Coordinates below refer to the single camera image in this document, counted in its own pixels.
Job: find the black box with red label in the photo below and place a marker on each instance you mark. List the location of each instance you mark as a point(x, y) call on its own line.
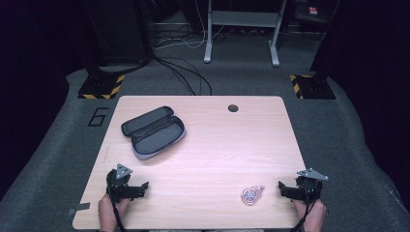
point(314, 11)

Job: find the black striped stand base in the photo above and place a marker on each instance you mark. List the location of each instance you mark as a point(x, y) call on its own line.
point(314, 87)
point(100, 87)

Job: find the dark curtain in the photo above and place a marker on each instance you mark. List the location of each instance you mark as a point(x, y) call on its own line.
point(370, 80)
point(35, 64)

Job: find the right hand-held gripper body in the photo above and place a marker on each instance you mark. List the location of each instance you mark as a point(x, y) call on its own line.
point(307, 190)

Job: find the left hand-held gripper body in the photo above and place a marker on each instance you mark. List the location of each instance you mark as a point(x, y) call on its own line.
point(117, 188)

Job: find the person's right hand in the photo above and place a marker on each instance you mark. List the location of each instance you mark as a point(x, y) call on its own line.
point(314, 217)

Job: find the grey tape strip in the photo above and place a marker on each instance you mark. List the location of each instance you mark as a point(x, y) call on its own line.
point(79, 208)

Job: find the black zipper case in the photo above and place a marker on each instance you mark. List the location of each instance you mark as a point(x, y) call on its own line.
point(158, 138)

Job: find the white metal stand frame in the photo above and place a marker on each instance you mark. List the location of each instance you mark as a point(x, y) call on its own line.
point(245, 18)

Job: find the black cabinet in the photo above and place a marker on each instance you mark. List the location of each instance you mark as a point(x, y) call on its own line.
point(119, 29)

